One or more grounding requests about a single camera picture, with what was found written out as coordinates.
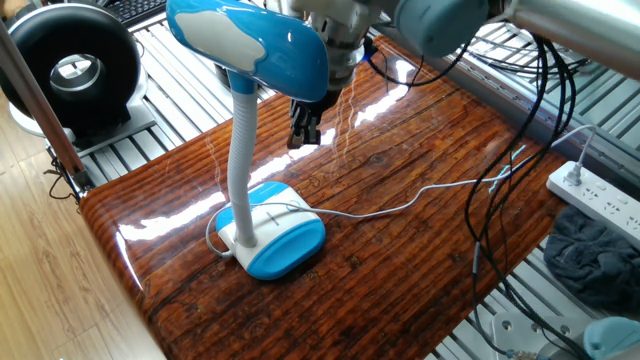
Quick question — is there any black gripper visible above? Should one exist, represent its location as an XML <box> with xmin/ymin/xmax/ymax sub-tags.
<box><xmin>287</xmin><ymin>84</ymin><xmax>346</xmax><ymax>150</ymax></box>

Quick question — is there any blue and white desk lamp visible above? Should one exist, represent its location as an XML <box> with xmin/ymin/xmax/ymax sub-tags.
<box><xmin>165</xmin><ymin>0</ymin><xmax>331</xmax><ymax>281</ymax></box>

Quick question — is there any glossy wood grain mat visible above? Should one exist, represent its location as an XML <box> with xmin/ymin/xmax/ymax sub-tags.
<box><xmin>79</xmin><ymin>34</ymin><xmax>569</xmax><ymax>360</ymax></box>

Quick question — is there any black keyboard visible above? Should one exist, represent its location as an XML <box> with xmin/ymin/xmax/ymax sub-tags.
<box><xmin>102</xmin><ymin>0</ymin><xmax>169</xmax><ymax>27</ymax></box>

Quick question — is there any silver metal mounting plate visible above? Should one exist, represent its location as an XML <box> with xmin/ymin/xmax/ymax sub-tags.
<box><xmin>489</xmin><ymin>312</ymin><xmax>594</xmax><ymax>360</ymax></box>

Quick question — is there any white power strip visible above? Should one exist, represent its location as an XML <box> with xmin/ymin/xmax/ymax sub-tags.
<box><xmin>545</xmin><ymin>160</ymin><xmax>640</xmax><ymax>249</ymax></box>

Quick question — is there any dark grey cloth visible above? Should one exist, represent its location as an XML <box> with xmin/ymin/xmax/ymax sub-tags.
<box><xmin>543</xmin><ymin>204</ymin><xmax>640</xmax><ymax>314</ymax></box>

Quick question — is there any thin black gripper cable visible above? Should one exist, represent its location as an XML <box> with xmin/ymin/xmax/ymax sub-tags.
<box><xmin>363</xmin><ymin>39</ymin><xmax>471</xmax><ymax>89</ymax></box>

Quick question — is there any black ring fan white base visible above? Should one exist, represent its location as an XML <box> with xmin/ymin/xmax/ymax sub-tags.
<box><xmin>0</xmin><ymin>2</ymin><xmax>159</xmax><ymax>151</ymax></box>

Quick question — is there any dark tangled string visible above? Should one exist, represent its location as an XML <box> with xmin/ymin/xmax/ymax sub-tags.
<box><xmin>43</xmin><ymin>157</ymin><xmax>81</xmax><ymax>204</ymax></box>

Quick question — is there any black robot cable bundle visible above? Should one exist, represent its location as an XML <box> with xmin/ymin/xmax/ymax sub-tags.
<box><xmin>462</xmin><ymin>34</ymin><xmax>594</xmax><ymax>359</ymax></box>

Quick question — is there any brown wooden post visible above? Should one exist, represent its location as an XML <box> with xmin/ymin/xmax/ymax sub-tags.
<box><xmin>0</xmin><ymin>22</ymin><xmax>94</xmax><ymax>191</ymax></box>

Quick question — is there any white lamp power cord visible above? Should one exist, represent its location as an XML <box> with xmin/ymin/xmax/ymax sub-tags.
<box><xmin>205</xmin><ymin>123</ymin><xmax>599</xmax><ymax>260</ymax></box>

